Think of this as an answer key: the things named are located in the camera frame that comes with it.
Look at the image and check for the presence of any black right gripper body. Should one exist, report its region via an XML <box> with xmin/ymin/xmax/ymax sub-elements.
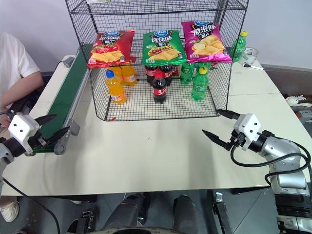
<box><xmin>228</xmin><ymin>130</ymin><xmax>247</xmax><ymax>151</ymax></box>

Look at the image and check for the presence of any magenta potato chips bag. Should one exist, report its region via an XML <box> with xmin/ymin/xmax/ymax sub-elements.
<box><xmin>181</xmin><ymin>21</ymin><xmax>232</xmax><ymax>63</ymax></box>

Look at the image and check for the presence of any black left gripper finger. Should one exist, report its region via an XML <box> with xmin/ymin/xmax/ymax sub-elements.
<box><xmin>34</xmin><ymin>114</ymin><xmax>58</xmax><ymax>127</ymax></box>
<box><xmin>46</xmin><ymin>126</ymin><xmax>71</xmax><ymax>145</ymax></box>

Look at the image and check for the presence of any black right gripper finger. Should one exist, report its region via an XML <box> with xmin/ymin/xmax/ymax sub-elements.
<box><xmin>201</xmin><ymin>129</ymin><xmax>232</xmax><ymax>151</ymax></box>
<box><xmin>216</xmin><ymin>109</ymin><xmax>241</xmax><ymax>120</ymax></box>

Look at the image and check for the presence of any red potato chips bag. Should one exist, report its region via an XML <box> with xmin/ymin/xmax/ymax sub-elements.
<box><xmin>87</xmin><ymin>30</ymin><xmax>136</xmax><ymax>69</ymax></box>

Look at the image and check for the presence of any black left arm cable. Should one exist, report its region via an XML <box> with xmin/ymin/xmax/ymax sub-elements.
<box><xmin>0</xmin><ymin>177</ymin><xmax>61</xmax><ymax>234</ymax></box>

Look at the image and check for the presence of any dark rounded shape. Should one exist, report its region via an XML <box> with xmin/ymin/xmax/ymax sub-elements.
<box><xmin>107</xmin><ymin>194</ymin><xmax>147</xmax><ymax>230</ymax></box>
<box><xmin>173</xmin><ymin>195</ymin><xmax>199</xmax><ymax>232</ymax></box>

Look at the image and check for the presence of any orange soda bottle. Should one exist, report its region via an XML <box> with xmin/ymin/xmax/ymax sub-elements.
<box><xmin>111</xmin><ymin>66</ymin><xmax>124</xmax><ymax>82</ymax></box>
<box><xmin>105</xmin><ymin>70</ymin><xmax>128</xmax><ymax>105</ymax></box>
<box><xmin>121</xmin><ymin>65</ymin><xmax>137</xmax><ymax>87</ymax></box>

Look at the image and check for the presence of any green soda bottle yellow cap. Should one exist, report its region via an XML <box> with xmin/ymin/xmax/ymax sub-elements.
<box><xmin>191</xmin><ymin>67</ymin><xmax>209</xmax><ymax>101</ymax></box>
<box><xmin>230</xmin><ymin>31</ymin><xmax>249</xmax><ymax>63</ymax></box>

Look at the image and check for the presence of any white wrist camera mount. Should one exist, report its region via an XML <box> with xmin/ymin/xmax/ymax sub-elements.
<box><xmin>233</xmin><ymin>113</ymin><xmax>262</xmax><ymax>150</ymax></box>
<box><xmin>8</xmin><ymin>114</ymin><xmax>41</xmax><ymax>156</ymax></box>

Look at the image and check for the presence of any black wire mesh shelf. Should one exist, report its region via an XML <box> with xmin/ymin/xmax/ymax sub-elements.
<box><xmin>64</xmin><ymin>0</ymin><xmax>249</xmax><ymax>122</ymax></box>

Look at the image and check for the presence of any beige shoe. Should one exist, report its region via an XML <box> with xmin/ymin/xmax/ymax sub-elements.
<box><xmin>0</xmin><ymin>201</ymin><xmax>20</xmax><ymax>223</ymax></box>

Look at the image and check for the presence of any green potato chips bag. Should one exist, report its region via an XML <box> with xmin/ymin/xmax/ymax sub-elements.
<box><xmin>142</xmin><ymin>30</ymin><xmax>188</xmax><ymax>66</ymax></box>

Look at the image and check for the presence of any person in white shirt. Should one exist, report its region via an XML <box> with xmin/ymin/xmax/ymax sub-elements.
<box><xmin>0</xmin><ymin>31</ymin><xmax>44</xmax><ymax>110</ymax></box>

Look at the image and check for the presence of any cola bottle red label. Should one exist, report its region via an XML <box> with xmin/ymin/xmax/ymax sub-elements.
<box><xmin>151</xmin><ymin>72</ymin><xmax>168</xmax><ymax>104</ymax></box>
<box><xmin>145</xmin><ymin>64</ymin><xmax>159</xmax><ymax>86</ymax></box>
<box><xmin>159</xmin><ymin>63</ymin><xmax>174</xmax><ymax>87</ymax></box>

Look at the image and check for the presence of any green conveyor belt silver frame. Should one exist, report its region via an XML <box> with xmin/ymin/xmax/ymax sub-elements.
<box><xmin>33</xmin><ymin>42</ymin><xmax>92</xmax><ymax>156</ymax></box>

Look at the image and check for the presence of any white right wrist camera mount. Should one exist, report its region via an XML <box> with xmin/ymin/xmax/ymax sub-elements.
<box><xmin>233</xmin><ymin>113</ymin><xmax>262</xmax><ymax>150</ymax></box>

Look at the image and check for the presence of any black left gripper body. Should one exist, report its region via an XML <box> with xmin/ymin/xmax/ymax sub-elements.
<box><xmin>27</xmin><ymin>133</ymin><xmax>49</xmax><ymax>149</ymax></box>

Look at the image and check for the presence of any black table leg bracket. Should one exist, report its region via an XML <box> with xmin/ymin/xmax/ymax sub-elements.
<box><xmin>212</xmin><ymin>191</ymin><xmax>234</xmax><ymax>234</ymax></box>

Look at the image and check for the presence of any white sneaker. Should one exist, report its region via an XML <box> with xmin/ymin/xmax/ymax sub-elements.
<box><xmin>285</xmin><ymin>95</ymin><xmax>312</xmax><ymax>107</ymax></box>

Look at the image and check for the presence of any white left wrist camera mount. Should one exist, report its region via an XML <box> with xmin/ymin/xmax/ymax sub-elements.
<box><xmin>8</xmin><ymin>114</ymin><xmax>41</xmax><ymax>156</ymax></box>

